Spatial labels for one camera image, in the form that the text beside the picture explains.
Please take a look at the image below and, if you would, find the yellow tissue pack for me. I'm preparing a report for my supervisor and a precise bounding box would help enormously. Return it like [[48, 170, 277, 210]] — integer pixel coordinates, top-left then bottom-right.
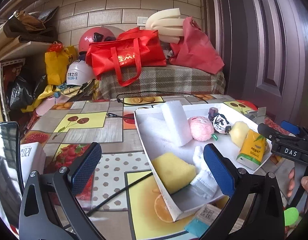
[[236, 129, 266, 171]]

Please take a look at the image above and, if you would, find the yellow round sponge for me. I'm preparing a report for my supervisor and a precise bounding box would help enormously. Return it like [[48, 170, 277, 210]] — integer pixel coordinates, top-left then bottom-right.
[[229, 121, 250, 148]]

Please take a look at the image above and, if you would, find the pink fluffy puff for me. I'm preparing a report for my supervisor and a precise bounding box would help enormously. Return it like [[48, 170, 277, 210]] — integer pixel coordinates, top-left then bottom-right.
[[188, 116, 214, 141]]

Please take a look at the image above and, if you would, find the green yellow scrub sponge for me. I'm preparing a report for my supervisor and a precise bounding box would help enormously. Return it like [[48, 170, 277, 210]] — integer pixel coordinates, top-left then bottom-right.
[[152, 153, 196, 194]]

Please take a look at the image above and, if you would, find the person's hand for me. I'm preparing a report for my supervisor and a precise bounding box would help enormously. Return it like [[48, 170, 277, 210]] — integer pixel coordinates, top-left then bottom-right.
[[287, 164, 308, 213]]

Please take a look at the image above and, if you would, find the red apple plush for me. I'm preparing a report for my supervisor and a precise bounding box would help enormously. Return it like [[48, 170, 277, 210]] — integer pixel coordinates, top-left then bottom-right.
[[283, 207, 299, 233]]

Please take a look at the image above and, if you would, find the black smartphone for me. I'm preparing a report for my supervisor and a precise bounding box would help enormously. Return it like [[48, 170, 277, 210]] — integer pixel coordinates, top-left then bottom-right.
[[0, 121, 24, 229]]

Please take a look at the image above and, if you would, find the white open small box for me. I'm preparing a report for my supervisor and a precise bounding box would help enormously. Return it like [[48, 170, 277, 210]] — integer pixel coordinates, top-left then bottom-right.
[[250, 107, 267, 124]]

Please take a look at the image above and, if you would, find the white charger box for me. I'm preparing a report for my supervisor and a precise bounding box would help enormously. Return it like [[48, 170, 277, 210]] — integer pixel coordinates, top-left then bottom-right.
[[20, 142, 46, 186]]

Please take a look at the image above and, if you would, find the white folded cloth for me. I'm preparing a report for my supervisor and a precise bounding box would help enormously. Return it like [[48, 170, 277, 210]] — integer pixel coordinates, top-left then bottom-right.
[[190, 146, 218, 199]]

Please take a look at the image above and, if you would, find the fruit pattern tablecloth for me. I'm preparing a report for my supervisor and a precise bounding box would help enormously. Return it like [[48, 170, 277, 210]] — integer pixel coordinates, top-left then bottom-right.
[[0, 93, 302, 240]]

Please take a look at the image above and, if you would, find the brown door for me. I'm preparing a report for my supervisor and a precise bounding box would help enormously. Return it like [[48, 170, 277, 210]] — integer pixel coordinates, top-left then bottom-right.
[[202, 0, 308, 128]]

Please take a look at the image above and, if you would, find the white cardboard tray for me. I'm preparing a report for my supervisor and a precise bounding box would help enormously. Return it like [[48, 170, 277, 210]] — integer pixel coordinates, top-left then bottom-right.
[[133, 101, 273, 222]]

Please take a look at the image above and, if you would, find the white foam block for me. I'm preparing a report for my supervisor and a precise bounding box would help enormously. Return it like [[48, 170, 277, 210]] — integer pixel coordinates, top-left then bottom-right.
[[160, 101, 192, 147]]

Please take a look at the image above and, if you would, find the dark red fabric bag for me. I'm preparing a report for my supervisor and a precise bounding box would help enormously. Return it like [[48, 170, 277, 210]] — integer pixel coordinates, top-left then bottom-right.
[[169, 17, 224, 75]]

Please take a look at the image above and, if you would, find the plaid covered bench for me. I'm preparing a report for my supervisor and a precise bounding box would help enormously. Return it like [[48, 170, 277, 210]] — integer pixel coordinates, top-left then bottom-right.
[[93, 64, 225, 100]]

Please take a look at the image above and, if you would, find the white helmet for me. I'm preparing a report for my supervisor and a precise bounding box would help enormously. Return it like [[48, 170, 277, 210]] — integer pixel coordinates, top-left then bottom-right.
[[66, 60, 96, 86]]

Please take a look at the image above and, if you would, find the yellow gift bag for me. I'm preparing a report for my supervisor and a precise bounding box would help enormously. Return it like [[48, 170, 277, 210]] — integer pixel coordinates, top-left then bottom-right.
[[44, 42, 77, 86]]

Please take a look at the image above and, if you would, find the cream foam roll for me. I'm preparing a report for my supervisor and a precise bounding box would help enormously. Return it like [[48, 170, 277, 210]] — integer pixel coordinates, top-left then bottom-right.
[[145, 8, 184, 44]]

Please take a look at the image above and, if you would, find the red shiny tote bag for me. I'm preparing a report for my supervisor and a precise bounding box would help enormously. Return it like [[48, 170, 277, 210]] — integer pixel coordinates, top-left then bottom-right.
[[86, 28, 166, 87]]

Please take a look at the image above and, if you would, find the red helmet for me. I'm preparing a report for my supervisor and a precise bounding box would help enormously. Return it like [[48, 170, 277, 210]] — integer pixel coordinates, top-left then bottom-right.
[[79, 27, 116, 55]]

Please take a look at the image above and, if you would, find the black cable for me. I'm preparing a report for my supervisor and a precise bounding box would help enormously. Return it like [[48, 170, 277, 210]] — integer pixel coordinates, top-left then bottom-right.
[[106, 90, 210, 119]]

